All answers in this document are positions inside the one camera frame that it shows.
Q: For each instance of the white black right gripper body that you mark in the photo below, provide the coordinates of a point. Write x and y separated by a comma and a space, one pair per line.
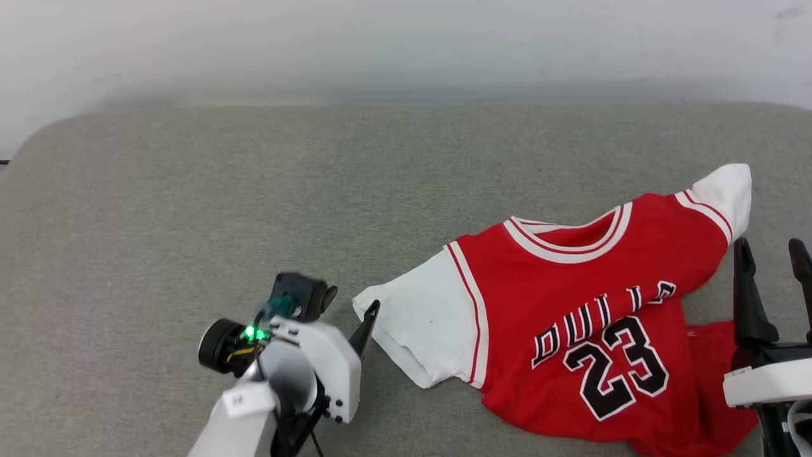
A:
767, 381

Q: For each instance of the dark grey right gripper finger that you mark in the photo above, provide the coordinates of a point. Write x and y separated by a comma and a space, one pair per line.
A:
748, 304
804, 285

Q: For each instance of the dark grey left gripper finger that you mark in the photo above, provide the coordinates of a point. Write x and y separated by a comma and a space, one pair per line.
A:
366, 333

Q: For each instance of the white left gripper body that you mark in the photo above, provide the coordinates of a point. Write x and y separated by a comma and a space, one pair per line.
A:
333, 368

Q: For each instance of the red and white Bulls jersey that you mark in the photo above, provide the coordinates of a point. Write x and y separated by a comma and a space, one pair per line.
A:
571, 355

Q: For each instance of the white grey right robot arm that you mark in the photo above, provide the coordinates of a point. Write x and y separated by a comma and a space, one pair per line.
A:
777, 431

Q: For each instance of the grey fabric sofa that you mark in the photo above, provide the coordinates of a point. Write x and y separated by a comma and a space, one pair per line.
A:
254, 203

